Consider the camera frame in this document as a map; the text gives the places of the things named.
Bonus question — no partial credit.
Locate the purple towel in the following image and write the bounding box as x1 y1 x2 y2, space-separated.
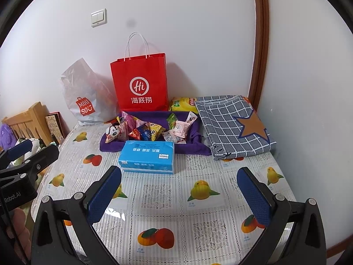
99 110 211 156

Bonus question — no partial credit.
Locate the wooden headboard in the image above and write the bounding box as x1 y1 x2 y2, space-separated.
1 102 53 145

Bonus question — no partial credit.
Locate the pale pink snack packet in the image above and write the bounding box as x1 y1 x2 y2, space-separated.
175 120 193 138

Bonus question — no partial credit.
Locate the blue tissue pack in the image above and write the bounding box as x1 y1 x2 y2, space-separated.
118 140 176 175

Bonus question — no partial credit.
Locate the brown patterned box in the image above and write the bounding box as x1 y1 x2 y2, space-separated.
45 112 67 144

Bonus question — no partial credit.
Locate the white spotted plush toy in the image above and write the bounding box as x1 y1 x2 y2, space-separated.
15 137 47 151

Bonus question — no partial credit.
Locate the yellow snack bag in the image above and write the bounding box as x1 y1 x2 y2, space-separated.
169 97 199 114

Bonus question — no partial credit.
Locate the white snack packet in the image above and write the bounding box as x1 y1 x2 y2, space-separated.
162 131 186 144

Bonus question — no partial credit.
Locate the red paper bag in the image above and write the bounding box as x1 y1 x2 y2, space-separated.
110 32 169 112

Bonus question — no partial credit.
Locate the grey checked cloth with star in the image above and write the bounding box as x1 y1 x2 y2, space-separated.
195 95 277 161

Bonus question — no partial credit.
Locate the white plastic shopping bag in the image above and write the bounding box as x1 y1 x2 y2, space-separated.
61 58 120 127

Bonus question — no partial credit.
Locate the white light switch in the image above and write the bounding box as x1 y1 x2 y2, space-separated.
90 9 107 28

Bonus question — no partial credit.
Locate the person's left hand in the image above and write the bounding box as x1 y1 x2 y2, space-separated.
11 207 32 258

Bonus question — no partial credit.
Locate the pile of assorted snack wrappers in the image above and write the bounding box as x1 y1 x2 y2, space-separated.
105 111 166 144

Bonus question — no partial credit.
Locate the purple plush toy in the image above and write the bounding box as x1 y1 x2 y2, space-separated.
0 124 14 150

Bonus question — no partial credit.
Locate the brown wooden door frame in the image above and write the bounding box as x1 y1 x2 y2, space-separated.
248 0 269 111

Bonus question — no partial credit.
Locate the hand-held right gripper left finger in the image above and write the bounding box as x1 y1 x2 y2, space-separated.
30 165 122 265

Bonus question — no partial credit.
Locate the fruit print tablecloth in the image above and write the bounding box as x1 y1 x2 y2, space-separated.
30 124 300 265

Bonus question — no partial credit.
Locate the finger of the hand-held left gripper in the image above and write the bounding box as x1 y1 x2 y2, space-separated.
0 139 34 169
0 144 60 184

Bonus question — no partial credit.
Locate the green snack packet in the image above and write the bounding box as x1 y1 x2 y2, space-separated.
167 113 179 130

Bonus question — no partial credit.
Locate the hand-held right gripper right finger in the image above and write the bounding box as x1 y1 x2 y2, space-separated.
236 166 327 265

